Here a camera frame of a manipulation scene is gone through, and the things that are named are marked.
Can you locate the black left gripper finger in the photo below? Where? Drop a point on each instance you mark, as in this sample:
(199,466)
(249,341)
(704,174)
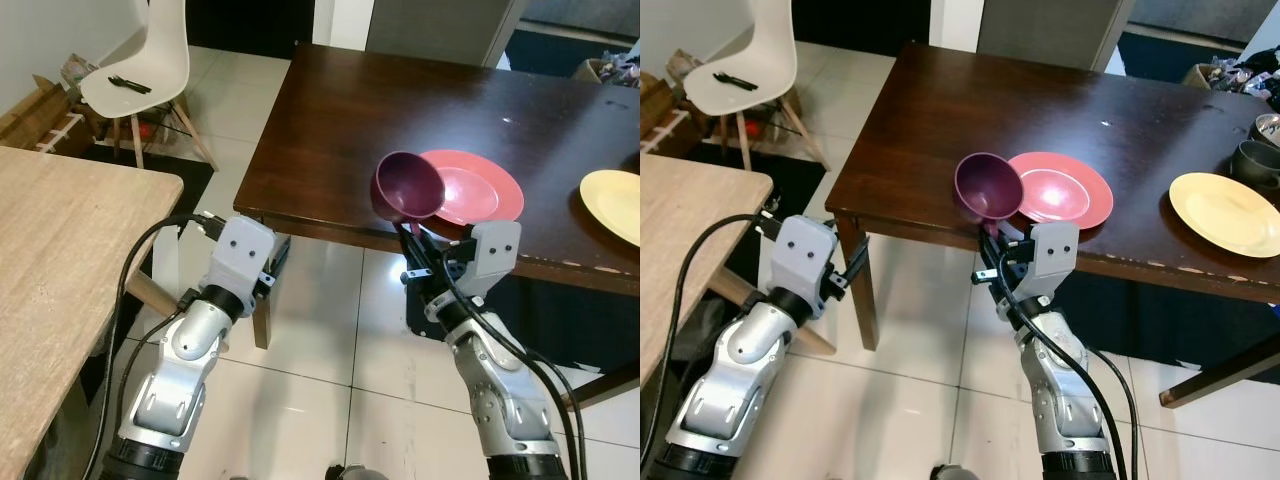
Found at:
(280,255)
(857,262)

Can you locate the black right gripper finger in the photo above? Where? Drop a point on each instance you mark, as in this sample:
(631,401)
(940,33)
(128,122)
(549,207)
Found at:
(995,243)
(1013,232)
(411,243)
(432,235)

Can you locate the purple plastic bowl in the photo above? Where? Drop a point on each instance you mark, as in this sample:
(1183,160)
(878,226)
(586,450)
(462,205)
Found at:
(985,185)
(400,185)

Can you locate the pink round plate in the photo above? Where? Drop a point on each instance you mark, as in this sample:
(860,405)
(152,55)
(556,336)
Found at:
(480,190)
(1070,195)

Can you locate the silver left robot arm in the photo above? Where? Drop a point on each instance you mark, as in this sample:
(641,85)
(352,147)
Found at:
(190,350)
(745,350)

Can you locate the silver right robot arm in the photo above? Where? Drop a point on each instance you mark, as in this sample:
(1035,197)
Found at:
(1055,390)
(490,380)

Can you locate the black floor mat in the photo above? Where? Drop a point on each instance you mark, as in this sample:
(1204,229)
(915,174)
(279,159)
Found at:
(800,170)
(190,175)

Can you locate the dark wooden dining table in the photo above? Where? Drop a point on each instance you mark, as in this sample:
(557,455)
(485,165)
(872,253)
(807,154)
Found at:
(350,110)
(950,110)

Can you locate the light wooden table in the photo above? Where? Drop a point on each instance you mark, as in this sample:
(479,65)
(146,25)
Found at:
(690,230)
(60,260)

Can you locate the red plastic item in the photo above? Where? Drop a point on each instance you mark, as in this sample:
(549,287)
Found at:
(757,128)
(150,132)

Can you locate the yellow round plate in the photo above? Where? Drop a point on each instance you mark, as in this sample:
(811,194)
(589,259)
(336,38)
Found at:
(615,205)
(1225,212)

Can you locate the dark wooden furniture leg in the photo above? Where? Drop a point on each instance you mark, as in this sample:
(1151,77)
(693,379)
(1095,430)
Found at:
(1220,372)
(600,388)

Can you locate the grey robot foot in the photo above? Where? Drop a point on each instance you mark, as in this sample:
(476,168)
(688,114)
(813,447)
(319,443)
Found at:
(948,473)
(358,472)

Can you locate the dark floor rug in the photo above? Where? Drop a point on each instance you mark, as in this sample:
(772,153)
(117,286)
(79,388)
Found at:
(545,55)
(1150,55)

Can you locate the black plastic fork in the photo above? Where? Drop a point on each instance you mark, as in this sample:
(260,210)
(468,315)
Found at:
(130,84)
(735,81)

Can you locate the white plastic chair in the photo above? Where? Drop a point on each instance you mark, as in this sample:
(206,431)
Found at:
(150,40)
(760,40)

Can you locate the pile of packaged goods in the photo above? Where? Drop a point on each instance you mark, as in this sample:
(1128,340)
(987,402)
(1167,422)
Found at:
(1230,75)
(610,68)

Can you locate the brown cardboard box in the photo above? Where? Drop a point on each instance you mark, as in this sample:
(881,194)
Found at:
(660,110)
(30,120)

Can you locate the dark grey cup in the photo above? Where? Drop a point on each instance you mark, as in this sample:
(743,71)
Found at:
(1258,165)

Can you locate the shiny metal bowl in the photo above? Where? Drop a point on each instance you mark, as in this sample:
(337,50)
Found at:
(1268,130)

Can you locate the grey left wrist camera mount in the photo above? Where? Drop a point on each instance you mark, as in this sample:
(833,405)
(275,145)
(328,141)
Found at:
(805,250)
(240,250)

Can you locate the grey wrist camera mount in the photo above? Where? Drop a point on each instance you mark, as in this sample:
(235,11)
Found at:
(1055,250)
(495,250)
(240,250)
(805,250)

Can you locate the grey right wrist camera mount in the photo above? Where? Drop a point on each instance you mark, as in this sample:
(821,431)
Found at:
(1055,250)
(495,250)

